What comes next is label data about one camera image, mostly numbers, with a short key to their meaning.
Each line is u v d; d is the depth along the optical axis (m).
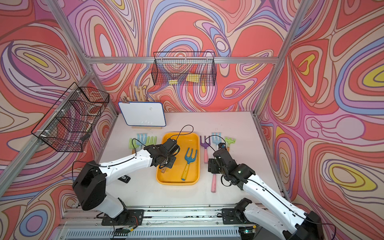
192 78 0.91
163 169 0.81
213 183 0.84
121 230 0.71
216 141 1.05
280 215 0.42
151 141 1.04
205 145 1.02
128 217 0.72
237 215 0.65
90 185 0.43
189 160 0.93
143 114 1.00
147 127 1.09
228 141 1.02
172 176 0.89
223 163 0.57
